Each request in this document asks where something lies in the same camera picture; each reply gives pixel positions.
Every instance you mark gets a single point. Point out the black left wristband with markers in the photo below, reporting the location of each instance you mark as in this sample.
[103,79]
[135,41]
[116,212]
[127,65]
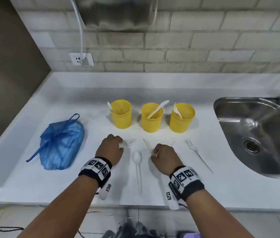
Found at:
[95,168]

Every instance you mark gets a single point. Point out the stainless steel sink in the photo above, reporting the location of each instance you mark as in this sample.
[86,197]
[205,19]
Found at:
[266,136]

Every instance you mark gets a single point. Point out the person's left hand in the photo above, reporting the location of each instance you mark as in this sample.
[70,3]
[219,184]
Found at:
[110,149]

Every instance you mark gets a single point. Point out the purple plastic stool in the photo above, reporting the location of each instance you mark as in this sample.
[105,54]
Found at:
[192,235]

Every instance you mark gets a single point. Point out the stainless steel wall appliance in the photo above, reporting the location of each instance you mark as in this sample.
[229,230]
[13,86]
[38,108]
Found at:
[117,14]

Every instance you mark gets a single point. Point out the person's right forearm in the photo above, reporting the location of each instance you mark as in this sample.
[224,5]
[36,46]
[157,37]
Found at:
[216,215]

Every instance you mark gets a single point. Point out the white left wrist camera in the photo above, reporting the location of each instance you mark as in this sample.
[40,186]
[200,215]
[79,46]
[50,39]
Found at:
[104,192]

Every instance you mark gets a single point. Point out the black wristband with markers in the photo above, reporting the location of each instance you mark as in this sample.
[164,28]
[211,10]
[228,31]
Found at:
[187,180]
[95,168]

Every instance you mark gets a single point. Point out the yellow tape piece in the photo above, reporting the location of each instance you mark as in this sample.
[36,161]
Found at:
[2,207]

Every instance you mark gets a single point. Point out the person's left forearm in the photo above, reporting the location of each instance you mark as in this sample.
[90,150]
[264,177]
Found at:
[63,208]

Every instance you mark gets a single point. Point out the person's right hand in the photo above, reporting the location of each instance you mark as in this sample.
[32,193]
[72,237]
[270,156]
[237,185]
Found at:
[166,158]

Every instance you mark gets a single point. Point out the blue plastic bag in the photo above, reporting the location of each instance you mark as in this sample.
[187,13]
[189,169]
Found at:
[60,143]

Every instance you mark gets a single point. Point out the white wall socket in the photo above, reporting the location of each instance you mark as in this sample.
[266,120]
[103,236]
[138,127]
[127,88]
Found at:
[75,59]

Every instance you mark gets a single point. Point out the yellow mesh cup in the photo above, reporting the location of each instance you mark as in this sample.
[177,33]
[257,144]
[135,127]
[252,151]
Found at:
[122,118]
[182,123]
[152,125]

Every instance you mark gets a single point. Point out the black right wristband with markers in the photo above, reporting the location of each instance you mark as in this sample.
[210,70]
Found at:
[187,180]

